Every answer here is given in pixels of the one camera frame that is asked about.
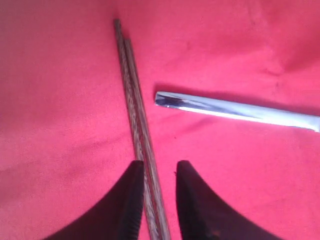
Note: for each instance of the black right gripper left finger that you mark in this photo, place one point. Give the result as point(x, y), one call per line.
point(117, 216)

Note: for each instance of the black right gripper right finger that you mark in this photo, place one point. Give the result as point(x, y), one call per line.
point(203, 215)

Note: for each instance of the red tablecloth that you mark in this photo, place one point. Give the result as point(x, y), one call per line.
point(65, 137)

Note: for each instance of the stainless steel table knife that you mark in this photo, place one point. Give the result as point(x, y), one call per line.
point(237, 111)

